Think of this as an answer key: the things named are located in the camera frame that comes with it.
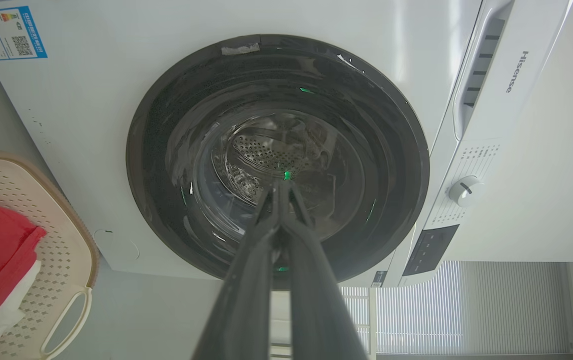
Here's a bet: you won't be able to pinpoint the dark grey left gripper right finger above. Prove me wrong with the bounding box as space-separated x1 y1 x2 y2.
279 181 368 360

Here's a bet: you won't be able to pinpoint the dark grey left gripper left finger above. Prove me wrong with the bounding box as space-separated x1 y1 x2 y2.
191 181 283 360

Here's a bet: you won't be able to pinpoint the beige perforated laundry basket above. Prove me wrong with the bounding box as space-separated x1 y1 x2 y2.
0 151 100 360

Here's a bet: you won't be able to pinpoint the white window blinds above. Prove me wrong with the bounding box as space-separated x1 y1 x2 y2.
339 260 572 356

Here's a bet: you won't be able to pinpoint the round dark washing machine door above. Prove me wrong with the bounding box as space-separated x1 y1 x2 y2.
125 34 431 291

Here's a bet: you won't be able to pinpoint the white control dial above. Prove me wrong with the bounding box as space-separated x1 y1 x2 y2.
448 175 486 208

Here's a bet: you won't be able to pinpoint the white garment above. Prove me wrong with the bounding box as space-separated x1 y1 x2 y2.
0 260 42 347

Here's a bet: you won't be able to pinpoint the white Hisense washing machine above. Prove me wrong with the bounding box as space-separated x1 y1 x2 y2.
0 0 573 289

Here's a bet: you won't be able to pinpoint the blue energy label sticker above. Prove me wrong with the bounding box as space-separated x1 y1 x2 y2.
0 5 48 62

